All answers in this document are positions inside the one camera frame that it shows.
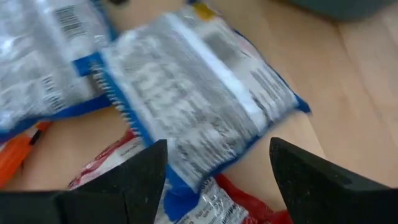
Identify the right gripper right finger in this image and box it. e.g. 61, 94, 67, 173
269, 136, 398, 224

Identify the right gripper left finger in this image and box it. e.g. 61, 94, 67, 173
0, 139, 169, 224

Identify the red Maruchan noodle packet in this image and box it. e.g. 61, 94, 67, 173
67, 129, 295, 224

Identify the blue Maruchan noodle packet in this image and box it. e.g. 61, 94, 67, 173
90, 2, 312, 222
0, 0, 121, 141

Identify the orange Maruchan noodle packet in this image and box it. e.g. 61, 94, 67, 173
0, 120, 53, 189

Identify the teal plastic bin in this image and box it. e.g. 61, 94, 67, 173
285, 0, 398, 21

